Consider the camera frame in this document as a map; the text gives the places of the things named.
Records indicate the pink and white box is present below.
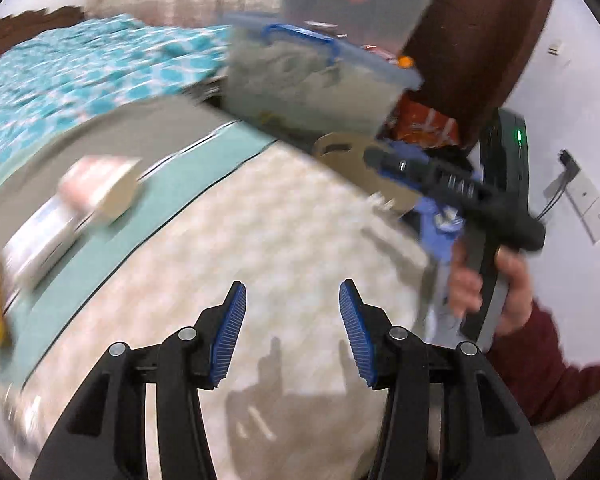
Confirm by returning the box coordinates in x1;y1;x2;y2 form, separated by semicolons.
60;156;144;227

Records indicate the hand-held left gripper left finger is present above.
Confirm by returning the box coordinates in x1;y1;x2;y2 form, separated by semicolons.
30;281;247;480

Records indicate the clear storage box blue handle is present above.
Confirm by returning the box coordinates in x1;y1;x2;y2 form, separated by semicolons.
220;12;424;142

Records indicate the brown cardboard piece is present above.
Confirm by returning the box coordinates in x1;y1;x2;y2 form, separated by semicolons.
314;132;422;211

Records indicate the person's right forearm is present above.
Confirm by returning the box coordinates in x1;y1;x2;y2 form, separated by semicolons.
485;299;600;427

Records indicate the brown wooden door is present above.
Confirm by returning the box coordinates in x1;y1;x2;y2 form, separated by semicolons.
405;0;561;153

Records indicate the cream patterned table cover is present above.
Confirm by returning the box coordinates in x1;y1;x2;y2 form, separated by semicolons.
22;146;453;480

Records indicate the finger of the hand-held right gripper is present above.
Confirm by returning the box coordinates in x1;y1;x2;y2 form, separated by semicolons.
364;146;422;182

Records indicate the white flat box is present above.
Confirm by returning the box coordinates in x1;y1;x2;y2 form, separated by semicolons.
2;195;90;292

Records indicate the black cable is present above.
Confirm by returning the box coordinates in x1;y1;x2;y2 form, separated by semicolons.
534;150;579;222

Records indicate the dark wooden headboard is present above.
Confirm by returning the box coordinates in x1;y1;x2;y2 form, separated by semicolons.
0;6;88;67

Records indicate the white wall switch plate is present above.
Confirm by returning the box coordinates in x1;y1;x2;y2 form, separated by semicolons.
544;165;600;244

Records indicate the orange snack bag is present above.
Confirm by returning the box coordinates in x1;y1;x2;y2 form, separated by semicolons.
390;97;462;150

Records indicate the teal table mat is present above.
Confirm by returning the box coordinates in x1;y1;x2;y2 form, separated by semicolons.
0;120;277;391

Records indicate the teal patterned blanket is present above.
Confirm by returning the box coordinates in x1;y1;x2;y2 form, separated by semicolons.
0;14;233;206

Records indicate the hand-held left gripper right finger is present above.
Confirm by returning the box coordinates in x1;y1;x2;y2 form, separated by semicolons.
339;279;556;480

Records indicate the person's right hand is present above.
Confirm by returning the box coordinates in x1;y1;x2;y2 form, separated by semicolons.
449;240;534;337

